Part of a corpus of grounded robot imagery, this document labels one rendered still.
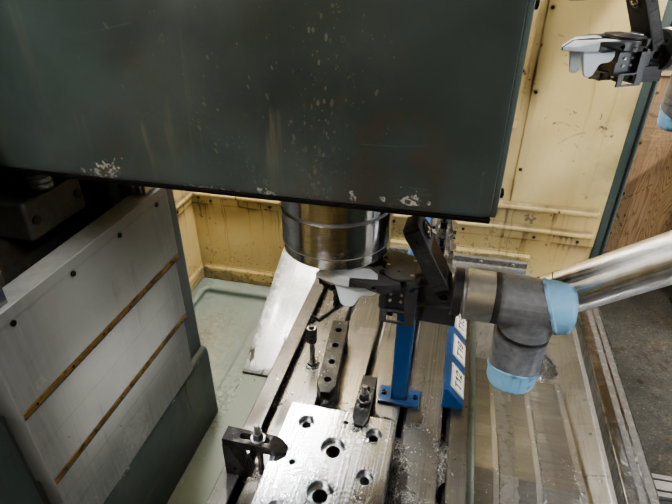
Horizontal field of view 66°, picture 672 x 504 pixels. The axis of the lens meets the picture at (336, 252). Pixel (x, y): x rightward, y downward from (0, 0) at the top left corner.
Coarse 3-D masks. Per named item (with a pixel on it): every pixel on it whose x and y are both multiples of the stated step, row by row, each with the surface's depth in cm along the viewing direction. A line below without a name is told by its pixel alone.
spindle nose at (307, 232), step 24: (288, 216) 68; (312, 216) 65; (336, 216) 65; (360, 216) 65; (384, 216) 68; (288, 240) 70; (312, 240) 67; (336, 240) 66; (360, 240) 67; (384, 240) 70; (312, 264) 69; (336, 264) 69; (360, 264) 69
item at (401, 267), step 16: (400, 256) 77; (384, 272) 74; (400, 272) 74; (416, 272) 74; (464, 272) 73; (400, 288) 73; (416, 288) 74; (384, 304) 76; (400, 304) 76; (416, 304) 76; (432, 304) 76; (448, 304) 75; (384, 320) 77; (432, 320) 77; (448, 320) 76
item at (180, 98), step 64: (0, 0) 55; (64, 0) 54; (128, 0) 52; (192, 0) 50; (256, 0) 49; (320, 0) 48; (384, 0) 46; (448, 0) 45; (512, 0) 44; (0, 64) 59; (64, 64) 57; (128, 64) 56; (192, 64) 54; (256, 64) 52; (320, 64) 51; (384, 64) 49; (448, 64) 48; (512, 64) 47; (0, 128) 64; (64, 128) 62; (128, 128) 60; (192, 128) 58; (256, 128) 56; (320, 128) 54; (384, 128) 52; (448, 128) 51; (512, 128) 50; (256, 192) 60; (320, 192) 58; (384, 192) 56; (448, 192) 54
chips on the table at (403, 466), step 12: (396, 444) 114; (432, 444) 113; (444, 444) 115; (396, 456) 111; (444, 456) 112; (396, 468) 109; (408, 468) 108; (444, 468) 109; (396, 480) 106; (444, 480) 107; (396, 492) 103; (408, 492) 103
